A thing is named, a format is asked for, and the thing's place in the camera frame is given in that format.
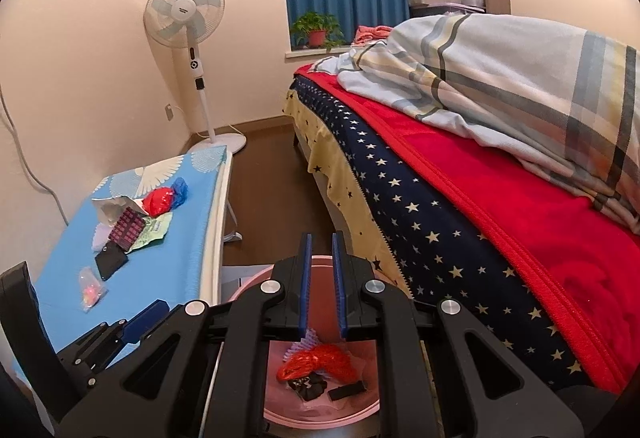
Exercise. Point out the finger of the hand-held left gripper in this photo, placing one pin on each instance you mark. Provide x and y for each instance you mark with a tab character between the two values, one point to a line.
146	319

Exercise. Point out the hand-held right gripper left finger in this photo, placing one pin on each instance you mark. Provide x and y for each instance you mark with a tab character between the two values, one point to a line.
305	290

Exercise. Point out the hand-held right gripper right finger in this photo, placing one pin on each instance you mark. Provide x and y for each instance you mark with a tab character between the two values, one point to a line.
340	290

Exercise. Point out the small clear bag orange contents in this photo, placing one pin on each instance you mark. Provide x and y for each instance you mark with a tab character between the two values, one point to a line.
91	290

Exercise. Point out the black packet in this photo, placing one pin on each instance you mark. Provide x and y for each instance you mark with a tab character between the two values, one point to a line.
111	262

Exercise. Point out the green printed packet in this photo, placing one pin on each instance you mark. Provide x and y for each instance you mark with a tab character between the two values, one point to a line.
155	230

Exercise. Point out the clear plastic wrapper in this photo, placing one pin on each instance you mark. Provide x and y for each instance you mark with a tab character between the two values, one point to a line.
100	238

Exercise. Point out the white paper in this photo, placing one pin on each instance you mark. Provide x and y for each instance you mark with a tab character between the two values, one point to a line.
112	210

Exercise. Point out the pink plastic bin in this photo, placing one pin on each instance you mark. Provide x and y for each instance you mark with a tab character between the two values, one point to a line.
320	410

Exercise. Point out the blue plastic bag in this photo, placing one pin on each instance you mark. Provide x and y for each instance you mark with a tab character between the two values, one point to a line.
180	190

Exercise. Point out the blue-topped folding table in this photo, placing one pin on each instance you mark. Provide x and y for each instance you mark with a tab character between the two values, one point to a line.
165	268

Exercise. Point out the lilac bristled brush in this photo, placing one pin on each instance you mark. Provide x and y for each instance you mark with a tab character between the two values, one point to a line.
300	347

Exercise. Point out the white flat box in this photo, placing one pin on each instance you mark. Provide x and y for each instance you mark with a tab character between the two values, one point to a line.
245	280

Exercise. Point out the red wrapper in bin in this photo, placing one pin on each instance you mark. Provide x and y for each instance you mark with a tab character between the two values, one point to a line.
320	363

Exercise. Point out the purple pill blister pack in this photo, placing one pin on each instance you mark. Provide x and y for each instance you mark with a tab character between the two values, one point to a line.
127	229

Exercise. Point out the navy star bedsheet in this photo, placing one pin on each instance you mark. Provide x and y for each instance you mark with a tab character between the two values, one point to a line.
425	238

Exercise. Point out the small black rectangular box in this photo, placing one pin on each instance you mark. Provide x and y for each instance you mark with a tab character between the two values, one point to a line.
347	390

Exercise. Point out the white folding table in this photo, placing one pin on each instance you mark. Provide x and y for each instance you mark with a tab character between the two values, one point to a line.
215	243

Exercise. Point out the yellow star bed skirt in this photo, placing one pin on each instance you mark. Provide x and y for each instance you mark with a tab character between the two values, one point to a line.
340	173

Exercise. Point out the red crumpled plastic bag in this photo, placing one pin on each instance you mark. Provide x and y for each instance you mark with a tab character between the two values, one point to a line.
157	202

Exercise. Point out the red blanket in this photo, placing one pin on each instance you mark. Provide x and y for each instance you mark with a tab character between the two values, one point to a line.
500	198

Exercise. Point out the white windowsill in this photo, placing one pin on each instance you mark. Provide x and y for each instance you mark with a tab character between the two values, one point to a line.
300	53

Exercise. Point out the potted green plant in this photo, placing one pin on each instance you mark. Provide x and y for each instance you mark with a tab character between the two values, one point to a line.
316	37

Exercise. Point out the pink folded cloth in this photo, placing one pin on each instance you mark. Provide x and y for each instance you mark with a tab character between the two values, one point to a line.
372	33

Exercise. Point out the plaid quilt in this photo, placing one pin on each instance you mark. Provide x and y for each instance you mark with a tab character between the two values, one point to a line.
500	68

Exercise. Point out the white standing fan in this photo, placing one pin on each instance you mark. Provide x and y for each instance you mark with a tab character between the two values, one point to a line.
182	10

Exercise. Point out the wall power outlet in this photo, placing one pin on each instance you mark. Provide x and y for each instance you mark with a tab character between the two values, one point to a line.
169	112

